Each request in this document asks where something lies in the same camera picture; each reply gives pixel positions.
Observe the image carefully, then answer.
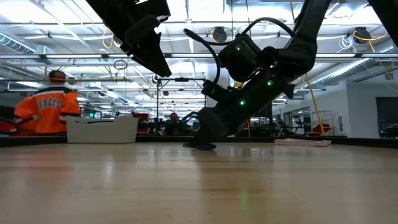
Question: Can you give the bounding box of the black ceiling cable reel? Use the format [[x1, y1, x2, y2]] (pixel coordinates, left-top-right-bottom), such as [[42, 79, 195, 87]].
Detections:
[[353, 26, 373, 45], [211, 26, 228, 44]]

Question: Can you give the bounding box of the black cable loop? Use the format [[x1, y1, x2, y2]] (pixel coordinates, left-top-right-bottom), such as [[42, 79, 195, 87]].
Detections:
[[0, 118, 20, 136]]

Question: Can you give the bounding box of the black stand frame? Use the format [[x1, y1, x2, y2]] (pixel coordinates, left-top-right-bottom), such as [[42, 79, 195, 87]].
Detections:
[[155, 77, 208, 135]]

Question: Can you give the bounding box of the black hanging ring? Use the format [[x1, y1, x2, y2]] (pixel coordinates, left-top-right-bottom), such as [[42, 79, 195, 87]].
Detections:
[[113, 59, 129, 71]]

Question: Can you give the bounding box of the black aluminium table frame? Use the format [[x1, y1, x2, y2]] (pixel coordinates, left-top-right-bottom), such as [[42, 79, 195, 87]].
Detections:
[[0, 134, 398, 149]]

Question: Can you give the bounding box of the black camera cable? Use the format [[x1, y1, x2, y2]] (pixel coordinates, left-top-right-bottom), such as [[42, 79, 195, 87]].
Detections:
[[183, 28, 222, 86]]

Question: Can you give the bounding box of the purple USB-C cable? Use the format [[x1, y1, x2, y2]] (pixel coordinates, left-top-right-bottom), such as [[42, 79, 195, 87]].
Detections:
[[182, 142, 218, 151]]

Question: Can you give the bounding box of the white plastic bin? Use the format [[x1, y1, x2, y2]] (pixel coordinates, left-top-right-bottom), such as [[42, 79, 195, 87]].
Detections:
[[65, 116, 139, 144]]

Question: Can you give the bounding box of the red cabinet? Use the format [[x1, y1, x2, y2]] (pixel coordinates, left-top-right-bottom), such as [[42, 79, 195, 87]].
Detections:
[[132, 113, 150, 134]]

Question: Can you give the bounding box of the red storage bin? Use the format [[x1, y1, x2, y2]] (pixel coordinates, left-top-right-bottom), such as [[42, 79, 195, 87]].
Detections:
[[0, 119, 16, 137]]

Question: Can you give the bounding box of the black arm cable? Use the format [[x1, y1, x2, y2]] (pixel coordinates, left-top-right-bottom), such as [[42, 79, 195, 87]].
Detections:
[[211, 16, 296, 46]]

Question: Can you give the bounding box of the white column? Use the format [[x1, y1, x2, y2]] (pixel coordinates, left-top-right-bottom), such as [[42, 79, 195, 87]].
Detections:
[[206, 63, 233, 108]]

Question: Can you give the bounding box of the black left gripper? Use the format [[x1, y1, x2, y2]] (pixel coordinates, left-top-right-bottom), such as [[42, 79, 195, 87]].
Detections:
[[85, 0, 173, 78]]

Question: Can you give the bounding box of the red tray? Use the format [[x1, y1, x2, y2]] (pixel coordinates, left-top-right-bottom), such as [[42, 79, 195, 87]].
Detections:
[[312, 123, 332, 135]]

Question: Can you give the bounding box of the person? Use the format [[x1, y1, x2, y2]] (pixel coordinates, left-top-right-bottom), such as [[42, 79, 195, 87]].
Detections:
[[13, 70, 81, 137], [167, 112, 185, 136]]

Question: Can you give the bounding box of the grey horizontal bar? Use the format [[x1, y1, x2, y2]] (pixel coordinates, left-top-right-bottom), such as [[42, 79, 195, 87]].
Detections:
[[0, 78, 134, 83]]

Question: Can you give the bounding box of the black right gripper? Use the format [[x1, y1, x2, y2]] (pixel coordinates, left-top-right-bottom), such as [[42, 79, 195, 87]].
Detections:
[[190, 70, 296, 149]]

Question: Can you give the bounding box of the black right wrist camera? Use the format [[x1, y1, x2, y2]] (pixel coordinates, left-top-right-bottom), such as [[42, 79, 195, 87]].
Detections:
[[201, 80, 233, 102]]

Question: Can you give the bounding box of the yellow hanging cord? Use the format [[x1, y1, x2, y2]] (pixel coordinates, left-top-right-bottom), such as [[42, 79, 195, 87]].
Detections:
[[289, 0, 326, 136]]

